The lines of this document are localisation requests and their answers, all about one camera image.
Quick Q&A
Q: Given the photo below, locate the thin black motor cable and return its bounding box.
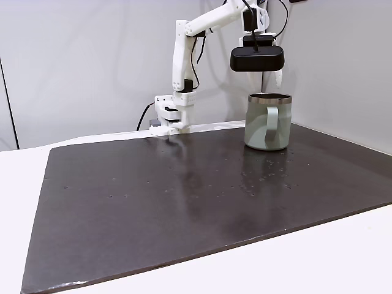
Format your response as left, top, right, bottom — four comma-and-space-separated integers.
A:
273, 0, 290, 39

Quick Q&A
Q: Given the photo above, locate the grey-green mug with steel rim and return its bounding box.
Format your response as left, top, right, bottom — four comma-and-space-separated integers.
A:
244, 92, 293, 152

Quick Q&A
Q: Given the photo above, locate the black power cable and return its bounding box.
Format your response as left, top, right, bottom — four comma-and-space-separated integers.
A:
135, 103, 156, 132

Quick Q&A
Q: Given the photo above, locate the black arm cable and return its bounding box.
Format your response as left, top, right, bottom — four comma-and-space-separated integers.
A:
189, 29, 207, 90

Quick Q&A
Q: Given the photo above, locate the dark glossy table mat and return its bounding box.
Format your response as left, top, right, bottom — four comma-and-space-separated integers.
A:
20, 122, 392, 294

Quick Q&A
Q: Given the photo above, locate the black oval camera box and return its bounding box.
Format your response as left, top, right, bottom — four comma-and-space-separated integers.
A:
229, 45, 285, 74

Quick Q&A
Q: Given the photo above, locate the thin black pole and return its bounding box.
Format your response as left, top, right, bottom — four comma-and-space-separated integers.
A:
0, 57, 20, 151

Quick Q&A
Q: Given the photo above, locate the thick black camera cable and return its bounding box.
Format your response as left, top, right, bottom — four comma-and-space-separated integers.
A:
241, 0, 260, 53

